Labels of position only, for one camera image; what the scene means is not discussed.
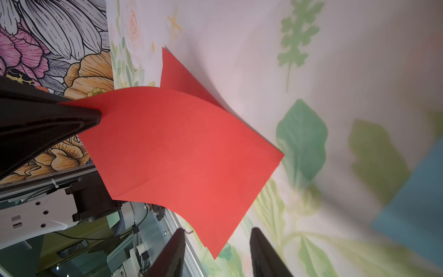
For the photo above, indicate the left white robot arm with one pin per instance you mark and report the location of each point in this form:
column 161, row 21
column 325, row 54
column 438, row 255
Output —
column 65, row 203

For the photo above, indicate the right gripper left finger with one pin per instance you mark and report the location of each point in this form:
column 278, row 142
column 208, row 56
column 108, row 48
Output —
column 171, row 260

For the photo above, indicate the red paper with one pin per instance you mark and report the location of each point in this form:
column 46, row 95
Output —
column 176, row 77
column 169, row 148

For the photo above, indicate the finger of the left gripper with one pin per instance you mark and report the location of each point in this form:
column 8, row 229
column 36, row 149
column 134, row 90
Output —
column 33, row 120

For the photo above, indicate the light blue paper middle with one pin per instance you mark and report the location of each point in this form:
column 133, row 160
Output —
column 414, row 218

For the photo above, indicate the aluminium front rail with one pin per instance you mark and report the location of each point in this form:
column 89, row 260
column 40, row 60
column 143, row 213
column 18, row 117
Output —
column 125, row 243

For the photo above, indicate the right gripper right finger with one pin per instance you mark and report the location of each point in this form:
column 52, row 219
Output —
column 265, row 260

